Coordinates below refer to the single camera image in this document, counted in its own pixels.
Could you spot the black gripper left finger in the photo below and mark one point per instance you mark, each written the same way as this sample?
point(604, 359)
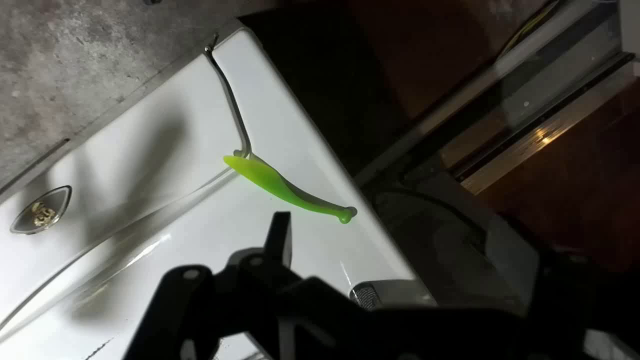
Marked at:
point(193, 312)

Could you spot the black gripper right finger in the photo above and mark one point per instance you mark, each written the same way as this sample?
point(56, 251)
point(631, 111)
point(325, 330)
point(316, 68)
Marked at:
point(587, 312)

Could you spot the white washing machine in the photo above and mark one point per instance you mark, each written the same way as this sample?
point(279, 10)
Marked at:
point(201, 241)

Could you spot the metal sink drain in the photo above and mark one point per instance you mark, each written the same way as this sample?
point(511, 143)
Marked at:
point(41, 213)

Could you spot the green plastic strip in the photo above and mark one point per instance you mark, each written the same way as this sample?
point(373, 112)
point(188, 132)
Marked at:
point(280, 186)

